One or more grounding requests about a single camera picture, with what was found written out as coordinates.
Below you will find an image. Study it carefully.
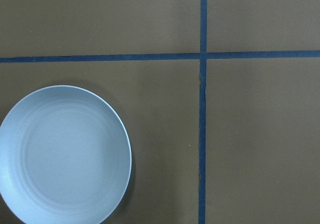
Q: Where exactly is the blue plate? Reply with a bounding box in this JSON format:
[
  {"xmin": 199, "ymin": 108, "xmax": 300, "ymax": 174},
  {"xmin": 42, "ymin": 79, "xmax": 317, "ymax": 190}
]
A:
[{"xmin": 0, "ymin": 85, "xmax": 132, "ymax": 224}]

